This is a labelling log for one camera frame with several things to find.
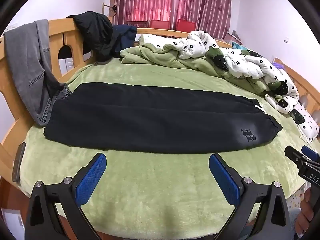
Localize black jacket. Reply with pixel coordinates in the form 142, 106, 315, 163
66, 11, 114, 62

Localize flower print pillow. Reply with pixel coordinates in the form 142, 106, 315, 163
289, 105, 320, 142

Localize green fleece bed blanket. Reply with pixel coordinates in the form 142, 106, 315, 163
19, 56, 317, 233

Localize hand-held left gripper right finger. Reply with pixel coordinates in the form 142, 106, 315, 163
209, 153, 292, 240

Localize navy blue garment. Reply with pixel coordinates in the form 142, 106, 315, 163
111, 24, 138, 58

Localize red chair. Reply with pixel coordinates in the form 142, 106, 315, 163
176, 18, 197, 32
149, 19, 171, 30

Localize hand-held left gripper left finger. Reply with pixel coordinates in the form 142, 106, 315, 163
24, 152, 107, 240

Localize black pants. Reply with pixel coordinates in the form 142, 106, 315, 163
44, 81, 283, 155

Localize wooden coat rack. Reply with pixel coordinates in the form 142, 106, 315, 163
102, 2, 118, 26

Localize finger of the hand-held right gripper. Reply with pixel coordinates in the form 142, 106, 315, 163
301, 145, 320, 162
284, 146, 304, 169

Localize cardboard box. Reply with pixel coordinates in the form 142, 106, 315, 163
226, 31, 243, 46

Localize dark grey phone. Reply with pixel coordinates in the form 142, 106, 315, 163
12, 142, 27, 183

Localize person's right hand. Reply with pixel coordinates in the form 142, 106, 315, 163
294, 186, 320, 239

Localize red patterned curtain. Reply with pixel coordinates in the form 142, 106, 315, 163
114, 0, 233, 32

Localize grey jeans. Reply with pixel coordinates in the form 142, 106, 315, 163
4, 19, 73, 127

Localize wooden bed frame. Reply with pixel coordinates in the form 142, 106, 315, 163
0, 17, 320, 240

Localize flower print quilt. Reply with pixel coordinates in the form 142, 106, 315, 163
120, 30, 300, 114

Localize star print floor mat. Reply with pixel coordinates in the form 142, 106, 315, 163
287, 191, 304, 212

